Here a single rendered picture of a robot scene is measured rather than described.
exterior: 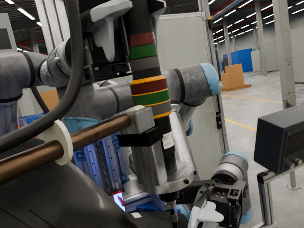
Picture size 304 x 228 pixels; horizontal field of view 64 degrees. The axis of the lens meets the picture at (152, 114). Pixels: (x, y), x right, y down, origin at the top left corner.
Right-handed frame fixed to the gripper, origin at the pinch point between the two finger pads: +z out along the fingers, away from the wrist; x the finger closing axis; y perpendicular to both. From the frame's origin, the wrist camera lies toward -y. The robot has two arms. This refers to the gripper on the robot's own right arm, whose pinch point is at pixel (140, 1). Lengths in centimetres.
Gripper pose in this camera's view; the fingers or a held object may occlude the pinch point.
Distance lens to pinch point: 28.0
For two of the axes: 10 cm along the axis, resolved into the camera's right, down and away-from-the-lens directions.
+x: -8.1, 2.4, -5.3
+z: 5.5, 0.3, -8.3
